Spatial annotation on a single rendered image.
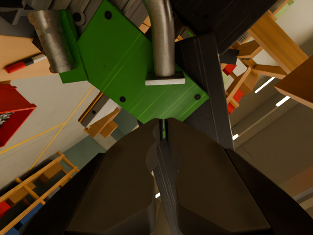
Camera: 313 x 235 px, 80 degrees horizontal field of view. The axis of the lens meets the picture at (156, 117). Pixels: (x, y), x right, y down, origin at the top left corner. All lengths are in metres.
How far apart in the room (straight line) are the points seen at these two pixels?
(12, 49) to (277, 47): 1.02
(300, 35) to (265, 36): 8.90
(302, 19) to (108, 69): 9.84
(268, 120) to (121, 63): 7.61
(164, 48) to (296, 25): 9.73
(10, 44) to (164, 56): 0.38
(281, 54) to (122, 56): 0.91
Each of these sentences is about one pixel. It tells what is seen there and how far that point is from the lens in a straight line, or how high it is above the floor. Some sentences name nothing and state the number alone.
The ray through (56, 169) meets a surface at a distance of 6.68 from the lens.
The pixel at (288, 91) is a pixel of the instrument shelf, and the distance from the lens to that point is 0.77.
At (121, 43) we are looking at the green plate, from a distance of 0.30.
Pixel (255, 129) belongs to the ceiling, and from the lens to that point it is 7.83.
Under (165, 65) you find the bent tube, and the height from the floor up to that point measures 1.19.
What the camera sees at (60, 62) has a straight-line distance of 0.30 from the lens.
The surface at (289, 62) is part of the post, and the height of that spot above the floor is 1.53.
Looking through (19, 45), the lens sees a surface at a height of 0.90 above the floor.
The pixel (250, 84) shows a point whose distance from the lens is 4.32.
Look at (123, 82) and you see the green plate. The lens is 0.31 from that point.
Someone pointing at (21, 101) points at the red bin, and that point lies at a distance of 0.79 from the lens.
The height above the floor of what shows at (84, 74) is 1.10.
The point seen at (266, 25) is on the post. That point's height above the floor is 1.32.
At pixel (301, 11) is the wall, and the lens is 10.05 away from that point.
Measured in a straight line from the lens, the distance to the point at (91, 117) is 0.50.
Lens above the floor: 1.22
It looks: 3 degrees up
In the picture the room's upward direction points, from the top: 135 degrees clockwise
